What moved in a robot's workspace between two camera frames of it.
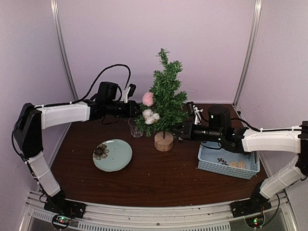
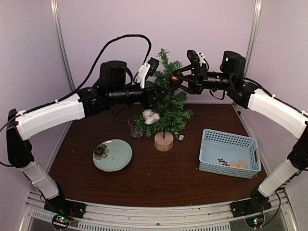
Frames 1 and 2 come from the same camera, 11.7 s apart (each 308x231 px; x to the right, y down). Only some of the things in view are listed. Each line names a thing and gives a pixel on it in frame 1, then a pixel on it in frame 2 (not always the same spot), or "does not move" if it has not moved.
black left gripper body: (112, 109) -> (121, 96)
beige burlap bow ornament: (240, 164) does not move
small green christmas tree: (168, 100) does not move
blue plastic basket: (212, 158) does not move
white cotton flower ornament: (150, 117) does not move
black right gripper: (187, 132) -> (198, 76)
